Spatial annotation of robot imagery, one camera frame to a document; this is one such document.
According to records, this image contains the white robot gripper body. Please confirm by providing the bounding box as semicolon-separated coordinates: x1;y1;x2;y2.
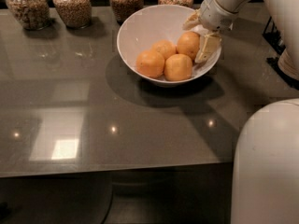
199;0;237;31

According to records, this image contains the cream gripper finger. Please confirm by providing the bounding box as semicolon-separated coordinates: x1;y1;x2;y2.
194;32;221;63
182;9;201;31

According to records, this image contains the orange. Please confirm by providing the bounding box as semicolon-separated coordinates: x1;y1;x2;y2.
177;31;200;60
164;54;193;81
151;40;177;60
135;50;164;78

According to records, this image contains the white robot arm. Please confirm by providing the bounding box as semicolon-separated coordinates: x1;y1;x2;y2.
184;0;299;224

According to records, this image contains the white ceramic bowl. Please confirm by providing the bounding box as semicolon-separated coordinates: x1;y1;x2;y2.
117;5;221;88

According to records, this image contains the glass jar of brown grains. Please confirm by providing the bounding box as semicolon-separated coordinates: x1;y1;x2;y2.
109;0;144;23

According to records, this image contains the glass jar of light grains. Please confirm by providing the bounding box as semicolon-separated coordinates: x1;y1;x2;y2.
52;0;92;29

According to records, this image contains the glass jar of pale nuts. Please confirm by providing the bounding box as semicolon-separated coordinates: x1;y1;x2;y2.
6;0;50;31

